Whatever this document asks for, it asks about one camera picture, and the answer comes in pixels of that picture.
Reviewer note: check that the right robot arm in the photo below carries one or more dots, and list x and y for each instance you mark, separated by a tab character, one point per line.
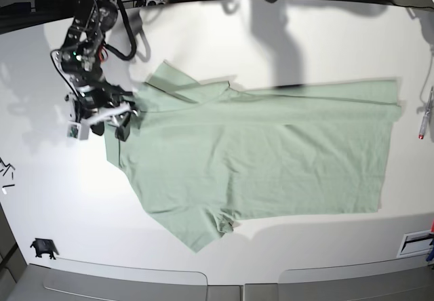
79	60

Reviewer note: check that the white power strip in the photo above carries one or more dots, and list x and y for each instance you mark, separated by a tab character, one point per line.
154	2

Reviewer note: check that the black clamp bracket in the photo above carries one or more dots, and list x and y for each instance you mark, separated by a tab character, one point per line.
44	246

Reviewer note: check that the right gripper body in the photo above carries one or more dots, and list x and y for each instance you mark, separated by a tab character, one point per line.
99	106

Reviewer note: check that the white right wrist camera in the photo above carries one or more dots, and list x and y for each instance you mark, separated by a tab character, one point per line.
78	131

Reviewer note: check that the light green T-shirt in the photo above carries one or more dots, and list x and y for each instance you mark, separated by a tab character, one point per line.
203	157

